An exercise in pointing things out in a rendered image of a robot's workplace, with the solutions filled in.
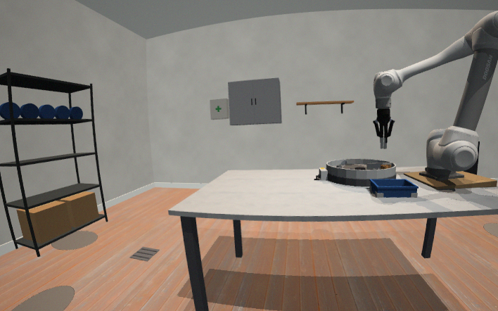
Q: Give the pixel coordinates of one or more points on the blue crate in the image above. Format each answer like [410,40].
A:
[393,188]

